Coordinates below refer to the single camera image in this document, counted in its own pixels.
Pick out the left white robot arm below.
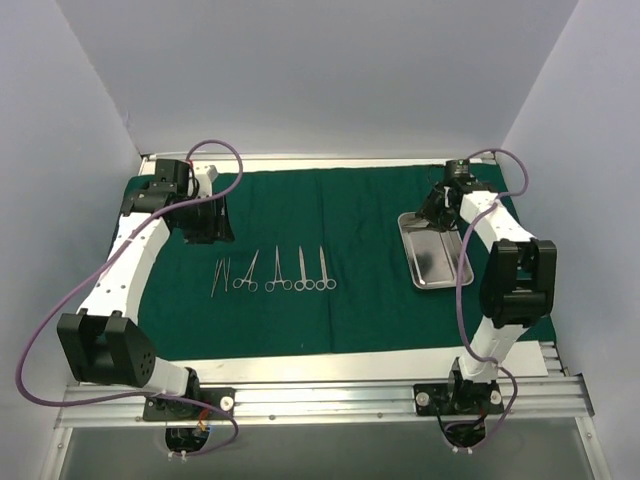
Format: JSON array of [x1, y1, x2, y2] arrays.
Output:
[[57, 159, 234, 419]]

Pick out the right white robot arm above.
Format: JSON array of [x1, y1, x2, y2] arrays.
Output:
[[416, 178, 557, 413]]

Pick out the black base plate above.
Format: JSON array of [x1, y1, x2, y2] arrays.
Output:
[[142, 387, 236, 422], [413, 380, 504, 416]]

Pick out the steel instrument tray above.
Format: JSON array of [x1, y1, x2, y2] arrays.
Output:
[[397, 212, 462, 290]]

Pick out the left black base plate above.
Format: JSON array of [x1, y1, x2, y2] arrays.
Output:
[[142, 387, 236, 422]]

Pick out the steel surgical scissors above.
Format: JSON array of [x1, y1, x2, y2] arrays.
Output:
[[294, 246, 315, 292], [315, 246, 337, 291]]

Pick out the dark green surgical cloth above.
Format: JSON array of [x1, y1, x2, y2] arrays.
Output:
[[74, 162, 559, 361]]

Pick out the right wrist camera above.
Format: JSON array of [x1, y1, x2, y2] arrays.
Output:
[[443, 159, 472, 183]]

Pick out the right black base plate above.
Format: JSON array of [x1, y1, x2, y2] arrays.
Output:
[[413, 380, 504, 416]]

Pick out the steel tweezers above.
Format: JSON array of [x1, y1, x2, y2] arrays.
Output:
[[210, 259, 222, 298], [222, 258, 231, 292]]

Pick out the rear aluminium rail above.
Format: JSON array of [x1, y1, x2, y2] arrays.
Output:
[[141, 151, 210, 161]]

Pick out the steel hemostat forceps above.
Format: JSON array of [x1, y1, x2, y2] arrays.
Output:
[[232, 250, 259, 293], [264, 245, 293, 293]]

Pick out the front aluminium rail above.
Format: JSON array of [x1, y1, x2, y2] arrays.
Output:
[[55, 376, 594, 428]]

